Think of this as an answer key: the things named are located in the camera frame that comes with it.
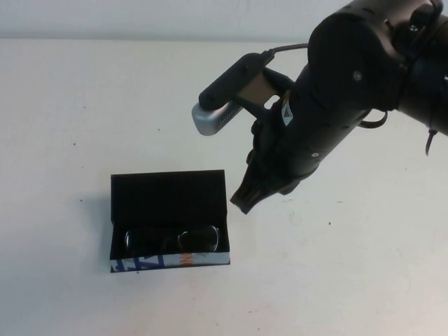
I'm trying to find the black glasses case printed side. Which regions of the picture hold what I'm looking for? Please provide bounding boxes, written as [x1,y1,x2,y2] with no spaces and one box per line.
[110,169,231,274]

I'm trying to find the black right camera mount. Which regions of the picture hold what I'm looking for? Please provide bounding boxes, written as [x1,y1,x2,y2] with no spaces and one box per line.
[241,66,295,113]

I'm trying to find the black strap loop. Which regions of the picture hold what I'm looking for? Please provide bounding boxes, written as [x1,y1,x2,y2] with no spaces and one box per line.
[360,110,388,130]

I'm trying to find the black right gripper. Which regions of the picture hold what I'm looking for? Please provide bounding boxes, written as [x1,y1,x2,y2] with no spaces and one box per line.
[230,99,347,215]

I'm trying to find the black framed glasses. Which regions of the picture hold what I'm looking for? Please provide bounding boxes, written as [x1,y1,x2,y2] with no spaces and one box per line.
[124,223,221,253]

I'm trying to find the right wrist camera black silver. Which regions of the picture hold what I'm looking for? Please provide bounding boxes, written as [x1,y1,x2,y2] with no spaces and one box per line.
[191,52,270,136]

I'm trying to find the black cable tie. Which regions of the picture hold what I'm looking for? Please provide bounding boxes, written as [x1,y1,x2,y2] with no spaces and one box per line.
[424,127,439,157]

